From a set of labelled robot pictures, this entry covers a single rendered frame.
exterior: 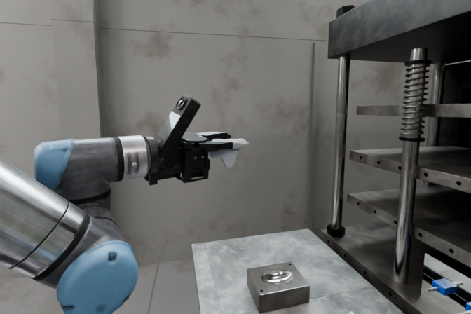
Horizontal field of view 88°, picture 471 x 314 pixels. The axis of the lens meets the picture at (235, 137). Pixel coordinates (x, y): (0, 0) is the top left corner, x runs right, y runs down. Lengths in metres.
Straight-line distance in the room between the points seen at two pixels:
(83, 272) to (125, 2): 2.44
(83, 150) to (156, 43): 2.11
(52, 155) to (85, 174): 0.05
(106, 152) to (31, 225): 0.16
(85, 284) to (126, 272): 0.04
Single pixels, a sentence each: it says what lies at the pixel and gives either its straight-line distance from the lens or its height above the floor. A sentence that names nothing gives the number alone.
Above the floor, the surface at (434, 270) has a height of 0.91.
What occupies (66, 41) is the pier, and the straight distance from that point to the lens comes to 2.48.
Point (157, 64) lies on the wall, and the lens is 2.44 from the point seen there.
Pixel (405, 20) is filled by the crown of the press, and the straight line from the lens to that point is 1.20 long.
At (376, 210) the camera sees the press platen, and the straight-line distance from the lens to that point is 1.44.
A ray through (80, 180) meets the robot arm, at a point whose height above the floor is 1.42.
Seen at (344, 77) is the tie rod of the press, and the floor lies 1.69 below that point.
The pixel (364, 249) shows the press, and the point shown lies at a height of 0.78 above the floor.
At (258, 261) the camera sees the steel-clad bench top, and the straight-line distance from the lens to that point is 1.31.
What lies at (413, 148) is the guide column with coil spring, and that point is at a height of 1.36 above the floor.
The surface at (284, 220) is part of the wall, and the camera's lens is 2.85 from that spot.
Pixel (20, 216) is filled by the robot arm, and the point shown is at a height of 1.42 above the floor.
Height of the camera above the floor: 1.52
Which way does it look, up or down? 7 degrees down
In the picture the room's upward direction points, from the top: straight up
